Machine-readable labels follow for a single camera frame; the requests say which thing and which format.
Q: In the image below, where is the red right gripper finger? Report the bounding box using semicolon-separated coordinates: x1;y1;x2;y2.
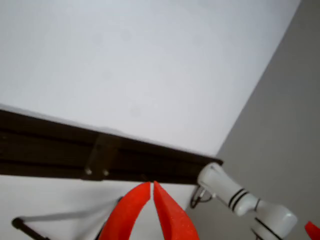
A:
152;180;200;240

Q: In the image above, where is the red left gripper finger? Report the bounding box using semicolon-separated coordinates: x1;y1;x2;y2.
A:
98;181;152;240

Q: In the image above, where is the white fabric bin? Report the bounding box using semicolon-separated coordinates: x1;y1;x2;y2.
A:
0;174;197;240

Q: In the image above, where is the red plastic part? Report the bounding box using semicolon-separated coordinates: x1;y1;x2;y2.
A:
304;220;320;240

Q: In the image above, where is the metal wire hook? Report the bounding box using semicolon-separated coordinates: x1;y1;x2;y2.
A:
189;185;216;210

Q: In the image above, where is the dark metal rail bracket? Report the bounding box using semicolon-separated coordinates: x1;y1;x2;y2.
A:
80;133;118;181

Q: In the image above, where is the black bin frame rod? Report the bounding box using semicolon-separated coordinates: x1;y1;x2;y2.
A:
11;216;52;240

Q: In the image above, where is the dark table frame rail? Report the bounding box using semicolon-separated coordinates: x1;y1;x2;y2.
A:
0;109;224;186

